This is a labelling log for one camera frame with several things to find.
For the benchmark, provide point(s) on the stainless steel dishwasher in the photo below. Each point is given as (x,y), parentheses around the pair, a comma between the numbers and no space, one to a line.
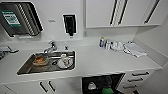
(100,81)

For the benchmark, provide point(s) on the small black sink knob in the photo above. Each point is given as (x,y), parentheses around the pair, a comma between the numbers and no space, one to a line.
(66,48)

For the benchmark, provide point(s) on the blue dish soap bottle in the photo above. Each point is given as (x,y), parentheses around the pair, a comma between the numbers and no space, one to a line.
(102,42)

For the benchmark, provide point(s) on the white plate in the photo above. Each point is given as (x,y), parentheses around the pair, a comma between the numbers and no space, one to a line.
(70,64)

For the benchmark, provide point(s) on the small white bottle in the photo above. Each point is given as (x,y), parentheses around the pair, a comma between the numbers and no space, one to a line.
(107,44)

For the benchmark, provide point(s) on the white cup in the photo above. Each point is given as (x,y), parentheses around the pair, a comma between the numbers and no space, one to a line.
(64,60)

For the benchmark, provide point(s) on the chrome sink faucet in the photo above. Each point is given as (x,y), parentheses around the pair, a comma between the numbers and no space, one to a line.
(50,45)

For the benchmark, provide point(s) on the stainless steel sink basin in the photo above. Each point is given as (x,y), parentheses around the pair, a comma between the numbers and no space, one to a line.
(25,69)

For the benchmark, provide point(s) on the white narrow drawer cabinet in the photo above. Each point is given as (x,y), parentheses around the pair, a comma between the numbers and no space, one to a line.
(138,81)

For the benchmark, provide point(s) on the steel paper towel dispenser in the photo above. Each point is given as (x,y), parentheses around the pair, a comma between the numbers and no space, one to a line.
(18,18)

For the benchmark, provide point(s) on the white wall outlet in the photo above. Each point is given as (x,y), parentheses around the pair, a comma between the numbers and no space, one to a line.
(85,33)

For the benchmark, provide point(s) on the black wall soap dispenser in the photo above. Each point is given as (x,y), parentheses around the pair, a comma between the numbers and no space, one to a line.
(69,24)

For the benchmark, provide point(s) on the small grey wall label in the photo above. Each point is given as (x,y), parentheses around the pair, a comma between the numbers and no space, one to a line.
(51,21)

